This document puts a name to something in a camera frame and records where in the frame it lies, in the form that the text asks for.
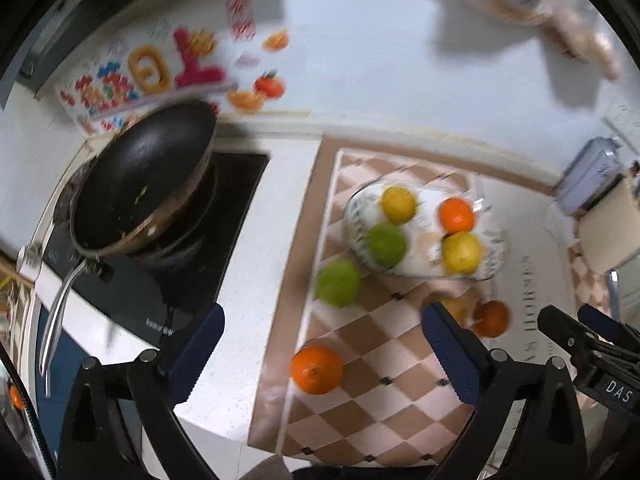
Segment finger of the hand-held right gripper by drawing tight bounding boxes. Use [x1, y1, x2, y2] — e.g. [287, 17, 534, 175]
[537, 305, 618, 363]
[577, 304, 640, 348]

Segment colourful wall sticker sheet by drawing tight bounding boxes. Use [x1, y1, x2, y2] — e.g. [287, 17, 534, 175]
[56, 25, 240, 136]

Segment orange fruit wall stickers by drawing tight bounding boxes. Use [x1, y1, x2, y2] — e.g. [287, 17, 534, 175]
[227, 30, 291, 113]

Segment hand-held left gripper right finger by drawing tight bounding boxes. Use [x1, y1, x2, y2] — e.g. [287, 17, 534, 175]
[422, 302, 589, 480]

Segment clear bag of bread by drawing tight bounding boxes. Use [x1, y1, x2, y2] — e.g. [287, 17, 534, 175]
[450, 0, 626, 82]

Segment black induction cooktop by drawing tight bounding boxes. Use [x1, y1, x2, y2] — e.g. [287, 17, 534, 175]
[42, 152, 271, 356]

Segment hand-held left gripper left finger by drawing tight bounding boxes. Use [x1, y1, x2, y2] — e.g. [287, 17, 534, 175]
[57, 303, 226, 480]

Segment orange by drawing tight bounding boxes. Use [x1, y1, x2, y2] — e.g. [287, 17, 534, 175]
[438, 197, 475, 235]
[473, 300, 511, 338]
[290, 345, 345, 395]

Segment beige box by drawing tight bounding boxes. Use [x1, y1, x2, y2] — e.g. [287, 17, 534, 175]
[577, 172, 640, 276]

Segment black frying pan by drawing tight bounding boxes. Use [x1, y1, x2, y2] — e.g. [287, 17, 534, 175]
[40, 99, 219, 392]

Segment green lime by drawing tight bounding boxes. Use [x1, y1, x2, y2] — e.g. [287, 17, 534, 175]
[366, 222, 408, 269]
[315, 260, 362, 309]

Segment checkered table mat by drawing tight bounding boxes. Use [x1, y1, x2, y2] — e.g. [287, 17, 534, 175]
[247, 135, 596, 468]

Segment yellow lemon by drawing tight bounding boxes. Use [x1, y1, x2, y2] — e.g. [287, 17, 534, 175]
[442, 231, 484, 275]
[381, 186, 418, 225]

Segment patterned glass bowl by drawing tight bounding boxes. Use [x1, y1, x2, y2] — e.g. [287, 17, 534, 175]
[341, 180, 508, 281]

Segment dark range hood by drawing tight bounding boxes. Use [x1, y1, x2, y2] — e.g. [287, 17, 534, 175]
[0, 0, 273, 111]

